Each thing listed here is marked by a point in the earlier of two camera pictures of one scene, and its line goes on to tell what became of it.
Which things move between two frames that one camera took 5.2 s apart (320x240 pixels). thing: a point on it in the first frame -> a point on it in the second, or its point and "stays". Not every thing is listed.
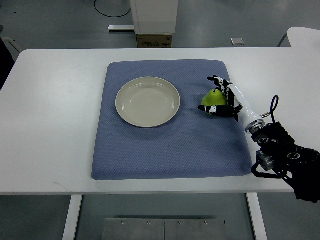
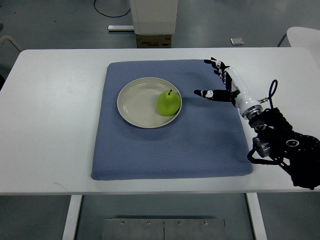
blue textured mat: x=193 y=145 stays
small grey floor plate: x=237 y=41 stays
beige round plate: x=147 y=102 stays
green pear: x=214 y=98 -> x=168 y=103
